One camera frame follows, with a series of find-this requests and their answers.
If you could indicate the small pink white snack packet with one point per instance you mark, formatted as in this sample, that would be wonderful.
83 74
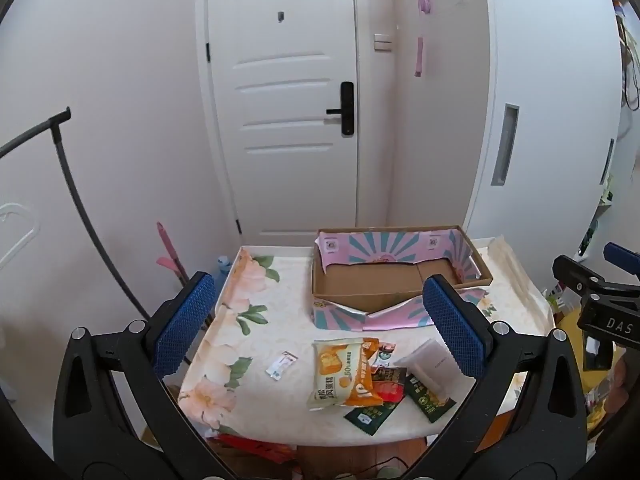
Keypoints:
385 354

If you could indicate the black door handle lock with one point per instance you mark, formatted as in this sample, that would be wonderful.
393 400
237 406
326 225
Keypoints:
346 110

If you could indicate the white bedroom door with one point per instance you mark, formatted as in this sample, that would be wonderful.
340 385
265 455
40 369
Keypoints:
277 66

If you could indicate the white light switch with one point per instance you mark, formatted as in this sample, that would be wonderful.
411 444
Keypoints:
383 42

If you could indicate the pink lined cardboard box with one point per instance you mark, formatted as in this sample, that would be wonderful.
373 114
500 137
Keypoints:
371 279

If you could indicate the floral white tablecloth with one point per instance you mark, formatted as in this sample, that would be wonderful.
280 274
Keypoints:
266 309

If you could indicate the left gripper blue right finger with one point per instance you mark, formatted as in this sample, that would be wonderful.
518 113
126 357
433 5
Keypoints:
461 325

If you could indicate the white plastic snack packet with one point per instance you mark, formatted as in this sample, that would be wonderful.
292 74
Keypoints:
434 366

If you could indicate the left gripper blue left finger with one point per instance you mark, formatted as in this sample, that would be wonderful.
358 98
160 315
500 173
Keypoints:
176 323

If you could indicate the black curved metal rack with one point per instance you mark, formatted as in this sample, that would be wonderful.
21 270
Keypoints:
53 125

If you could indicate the orange white cake snack bag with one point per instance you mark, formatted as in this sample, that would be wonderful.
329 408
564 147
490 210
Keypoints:
343 374

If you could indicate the small white sachet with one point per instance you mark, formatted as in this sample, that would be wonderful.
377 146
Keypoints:
277 368

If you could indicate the dark green cracker packet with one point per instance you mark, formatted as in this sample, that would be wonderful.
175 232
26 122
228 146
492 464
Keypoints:
432 406
370 419

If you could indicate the white wardrobe door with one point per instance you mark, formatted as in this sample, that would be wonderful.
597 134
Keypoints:
555 79

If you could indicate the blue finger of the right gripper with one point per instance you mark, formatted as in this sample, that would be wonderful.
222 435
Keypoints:
622 257
591 286

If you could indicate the pink mop handle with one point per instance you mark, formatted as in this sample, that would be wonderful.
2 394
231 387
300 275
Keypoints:
171 261

